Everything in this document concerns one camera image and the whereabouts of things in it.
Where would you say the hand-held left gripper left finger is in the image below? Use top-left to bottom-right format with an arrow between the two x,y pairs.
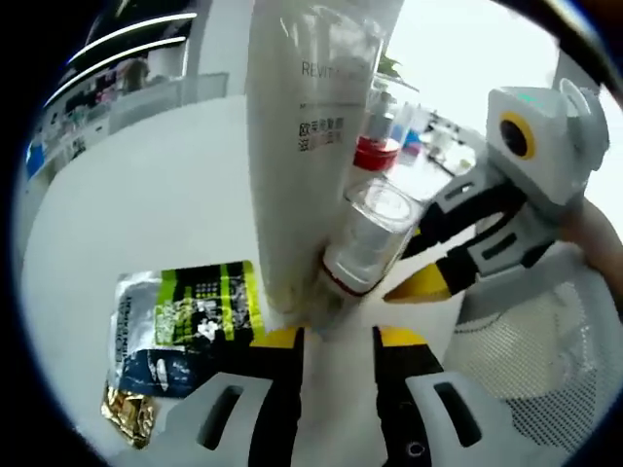
114,326 -> 306,467

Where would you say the green and black skincare sachet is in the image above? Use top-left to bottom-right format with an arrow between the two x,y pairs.
153,260 -> 267,349

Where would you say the tall white skincare tube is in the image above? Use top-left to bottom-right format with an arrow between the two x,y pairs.
244,0 -> 398,327

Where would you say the white ceiling light strip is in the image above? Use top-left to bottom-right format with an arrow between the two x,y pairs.
67,12 -> 199,64
43,36 -> 189,108

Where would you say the person's right hand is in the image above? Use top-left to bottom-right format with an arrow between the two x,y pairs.
559,198 -> 623,273

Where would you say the white mesh office chair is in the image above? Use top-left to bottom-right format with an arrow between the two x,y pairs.
450,271 -> 609,458

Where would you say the white lab counter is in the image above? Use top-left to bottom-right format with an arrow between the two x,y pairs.
28,72 -> 230,171

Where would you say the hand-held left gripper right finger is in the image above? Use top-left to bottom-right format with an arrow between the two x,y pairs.
372,325 -> 517,467

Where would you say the clear-capped white skincare bottle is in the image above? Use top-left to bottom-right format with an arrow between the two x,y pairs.
302,178 -> 425,467

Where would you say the silver and blue skincare sachet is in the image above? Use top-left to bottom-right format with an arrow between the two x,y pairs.
105,269 -> 196,400

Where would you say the gold skincare sachet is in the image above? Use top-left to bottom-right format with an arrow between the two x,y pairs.
99,381 -> 157,451

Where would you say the blue plastic bin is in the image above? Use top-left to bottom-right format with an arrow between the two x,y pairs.
26,140 -> 45,181

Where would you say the green potted plant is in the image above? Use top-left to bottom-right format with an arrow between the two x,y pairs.
377,51 -> 420,93

